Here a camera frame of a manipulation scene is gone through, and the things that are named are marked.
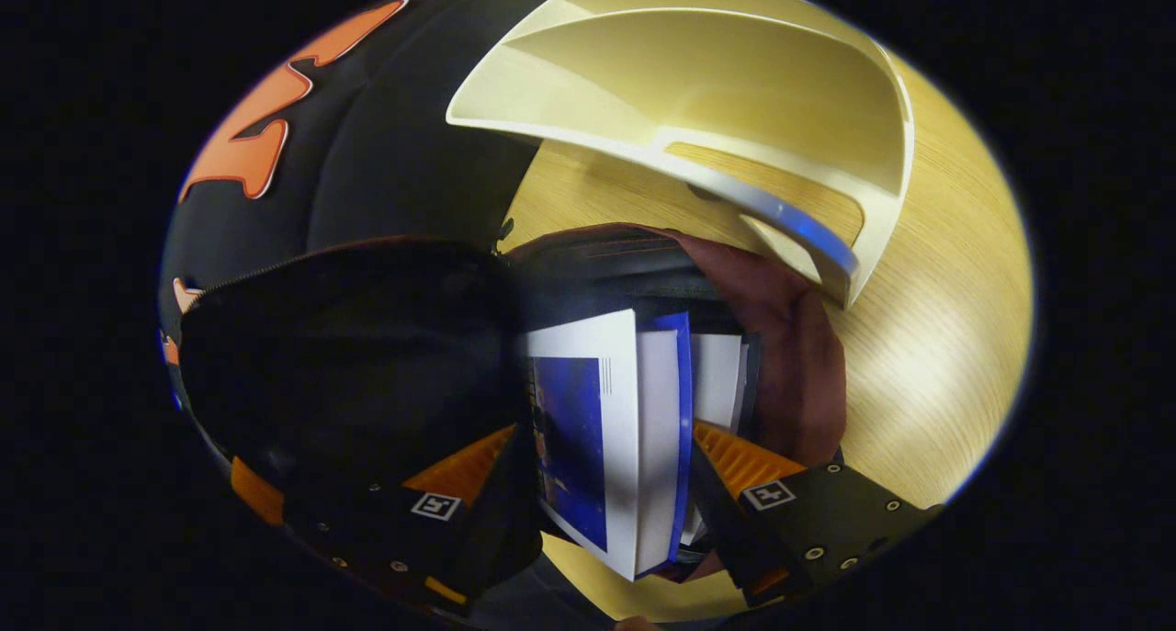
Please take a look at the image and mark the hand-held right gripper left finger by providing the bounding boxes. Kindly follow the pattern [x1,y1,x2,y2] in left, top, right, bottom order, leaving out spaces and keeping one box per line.
[296,424,543,621]

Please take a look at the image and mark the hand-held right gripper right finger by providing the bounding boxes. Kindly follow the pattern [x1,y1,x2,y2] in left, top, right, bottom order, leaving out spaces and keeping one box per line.
[691,420,943,609]

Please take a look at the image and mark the blue cover book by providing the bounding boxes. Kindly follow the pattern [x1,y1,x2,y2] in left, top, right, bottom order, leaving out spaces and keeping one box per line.
[526,310,695,581]

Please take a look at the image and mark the maroon schoolbag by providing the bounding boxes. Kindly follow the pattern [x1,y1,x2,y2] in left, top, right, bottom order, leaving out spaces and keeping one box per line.
[179,224,848,581]

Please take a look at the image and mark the white plastic bookshelf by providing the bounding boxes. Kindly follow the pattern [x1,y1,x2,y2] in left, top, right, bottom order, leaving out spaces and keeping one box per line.
[446,0,917,309]

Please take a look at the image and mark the black backdrop cloth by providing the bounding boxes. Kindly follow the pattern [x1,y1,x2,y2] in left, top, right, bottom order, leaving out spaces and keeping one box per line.
[158,0,589,411]

